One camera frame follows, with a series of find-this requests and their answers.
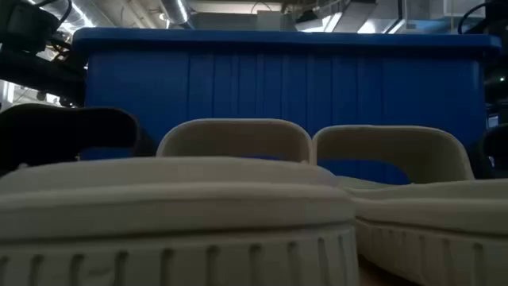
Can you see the large blue plastic bin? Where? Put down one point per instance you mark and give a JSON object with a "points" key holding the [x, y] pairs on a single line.
{"points": [[278, 79]]}

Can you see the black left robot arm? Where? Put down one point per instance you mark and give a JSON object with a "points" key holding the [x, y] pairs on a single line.
{"points": [[31, 71]]}

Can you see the black foam slide sandal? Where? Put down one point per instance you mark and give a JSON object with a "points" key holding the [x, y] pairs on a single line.
{"points": [[496, 147], [59, 135]]}

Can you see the silver ribbed ceiling duct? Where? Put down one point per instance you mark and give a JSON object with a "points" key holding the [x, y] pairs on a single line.
{"points": [[79, 16]]}

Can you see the silver ceiling air duct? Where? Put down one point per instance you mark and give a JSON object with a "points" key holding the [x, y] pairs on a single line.
{"points": [[174, 10]]}

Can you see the beige foam slide sandal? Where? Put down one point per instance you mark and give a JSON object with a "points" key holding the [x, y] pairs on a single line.
{"points": [[436, 206], [158, 206]]}

